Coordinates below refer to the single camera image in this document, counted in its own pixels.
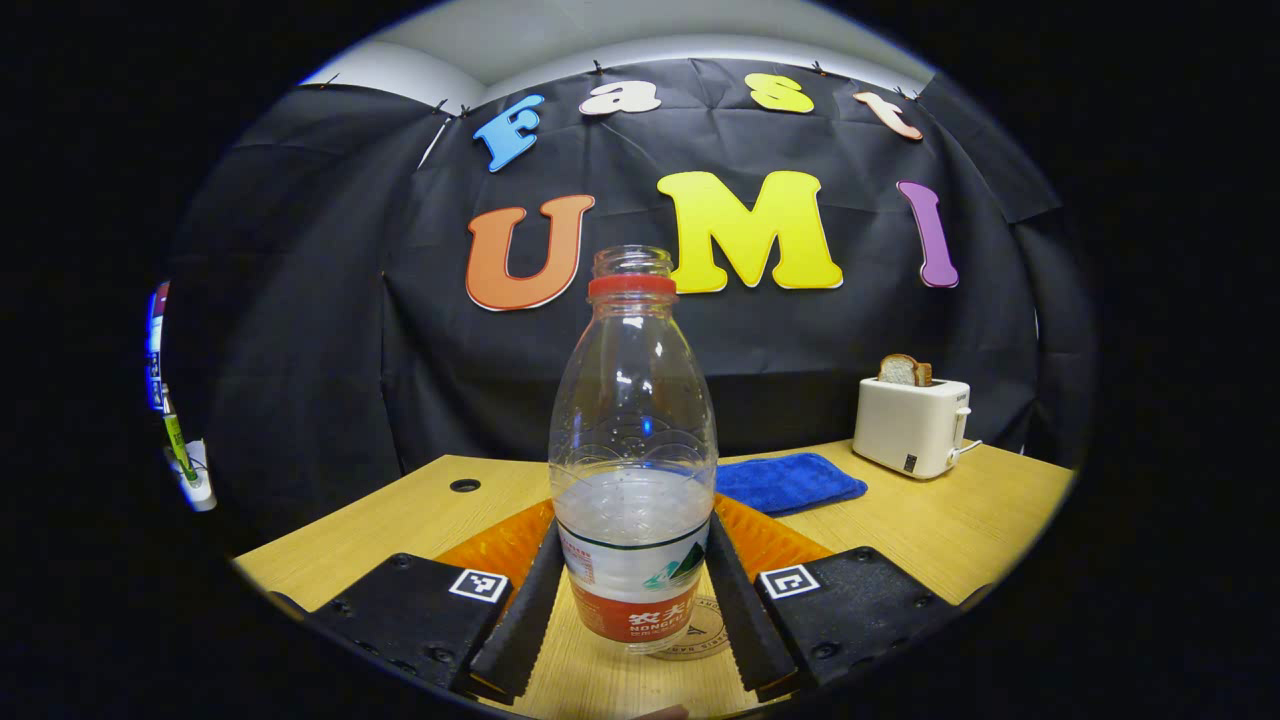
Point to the round wooden coaster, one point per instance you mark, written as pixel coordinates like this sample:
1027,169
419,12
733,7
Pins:
702,645

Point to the computer monitor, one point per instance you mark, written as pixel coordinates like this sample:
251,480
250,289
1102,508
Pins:
157,340

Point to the small white side table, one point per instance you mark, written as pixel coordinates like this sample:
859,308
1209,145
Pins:
203,490

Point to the bread slice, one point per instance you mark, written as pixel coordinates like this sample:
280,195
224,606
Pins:
897,371
925,376

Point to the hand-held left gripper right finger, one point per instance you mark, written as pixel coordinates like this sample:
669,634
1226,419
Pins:
745,620

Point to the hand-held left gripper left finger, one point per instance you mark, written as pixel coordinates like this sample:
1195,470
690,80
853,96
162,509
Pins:
525,620

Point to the green drink bottle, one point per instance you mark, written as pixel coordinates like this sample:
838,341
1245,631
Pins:
178,440

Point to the blue folded towel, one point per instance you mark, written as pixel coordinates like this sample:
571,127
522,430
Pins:
790,482

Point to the white toaster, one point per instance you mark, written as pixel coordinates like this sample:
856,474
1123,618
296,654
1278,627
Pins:
905,425

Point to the clear plastic water bottle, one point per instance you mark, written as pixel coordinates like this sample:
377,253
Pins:
632,420

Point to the black backdrop cloth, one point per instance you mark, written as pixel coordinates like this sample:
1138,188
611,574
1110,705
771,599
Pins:
320,330

